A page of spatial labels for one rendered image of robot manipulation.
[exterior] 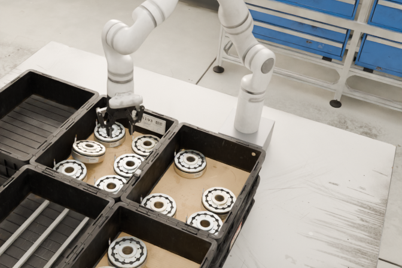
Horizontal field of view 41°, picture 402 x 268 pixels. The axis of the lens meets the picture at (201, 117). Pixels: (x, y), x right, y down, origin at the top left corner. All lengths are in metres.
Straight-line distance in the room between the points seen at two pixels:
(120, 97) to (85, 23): 2.83
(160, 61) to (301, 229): 2.24
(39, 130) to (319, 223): 0.98
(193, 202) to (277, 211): 0.33
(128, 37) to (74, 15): 3.02
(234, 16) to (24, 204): 0.81
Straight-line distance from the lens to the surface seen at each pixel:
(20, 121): 1.93
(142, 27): 1.38
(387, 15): 3.32
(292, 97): 3.60
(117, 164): 1.68
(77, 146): 1.72
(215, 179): 1.70
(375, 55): 3.43
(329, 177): 2.00
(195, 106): 2.20
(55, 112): 1.95
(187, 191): 1.65
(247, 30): 1.64
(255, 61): 1.76
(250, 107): 1.86
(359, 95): 3.56
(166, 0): 1.42
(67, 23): 4.25
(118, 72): 1.41
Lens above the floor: 2.01
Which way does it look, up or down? 38 degrees down
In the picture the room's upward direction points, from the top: 7 degrees clockwise
